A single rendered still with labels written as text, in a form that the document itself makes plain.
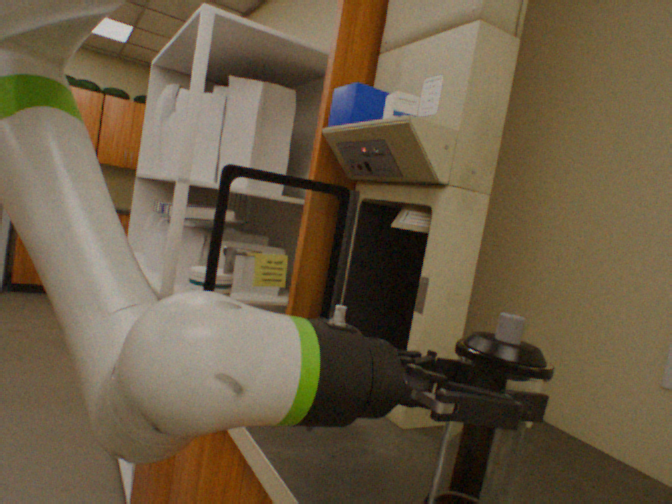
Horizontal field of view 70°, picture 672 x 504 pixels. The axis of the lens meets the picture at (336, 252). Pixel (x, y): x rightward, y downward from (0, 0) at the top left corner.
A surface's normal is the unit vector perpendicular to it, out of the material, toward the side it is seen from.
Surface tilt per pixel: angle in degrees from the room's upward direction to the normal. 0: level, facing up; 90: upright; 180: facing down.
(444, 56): 90
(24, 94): 61
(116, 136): 90
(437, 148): 90
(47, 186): 68
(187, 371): 77
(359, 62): 90
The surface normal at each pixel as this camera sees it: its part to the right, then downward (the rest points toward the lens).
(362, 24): 0.49, 0.15
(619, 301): -0.85, -0.11
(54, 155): 0.48, -0.33
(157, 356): -0.19, -0.29
